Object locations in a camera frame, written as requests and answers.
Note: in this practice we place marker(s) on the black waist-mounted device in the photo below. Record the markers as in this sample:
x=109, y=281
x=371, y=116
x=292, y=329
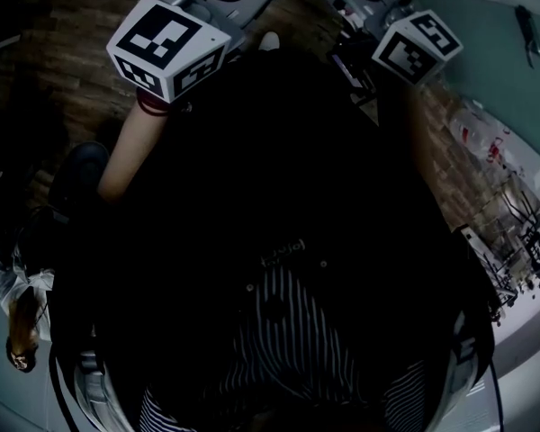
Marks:
x=348, y=72

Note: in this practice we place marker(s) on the person's striped shirt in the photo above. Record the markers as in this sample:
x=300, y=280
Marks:
x=297, y=331

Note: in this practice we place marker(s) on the black chair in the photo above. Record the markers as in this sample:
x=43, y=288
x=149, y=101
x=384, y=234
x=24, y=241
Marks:
x=78, y=173

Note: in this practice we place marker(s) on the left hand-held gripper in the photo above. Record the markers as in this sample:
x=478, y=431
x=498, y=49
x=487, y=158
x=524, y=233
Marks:
x=162, y=38

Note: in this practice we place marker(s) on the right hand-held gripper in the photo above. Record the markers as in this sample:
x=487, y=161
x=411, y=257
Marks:
x=418, y=47

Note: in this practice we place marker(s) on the person's black vest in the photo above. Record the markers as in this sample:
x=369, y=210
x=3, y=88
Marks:
x=252, y=173

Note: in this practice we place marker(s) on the person's white shoe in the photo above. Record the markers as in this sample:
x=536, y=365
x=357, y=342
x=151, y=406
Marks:
x=270, y=42

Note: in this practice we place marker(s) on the small dark tool on table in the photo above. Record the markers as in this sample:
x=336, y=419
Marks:
x=528, y=34

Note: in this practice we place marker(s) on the person's left forearm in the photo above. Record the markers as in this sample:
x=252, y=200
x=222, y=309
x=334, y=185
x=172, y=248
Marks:
x=130, y=151

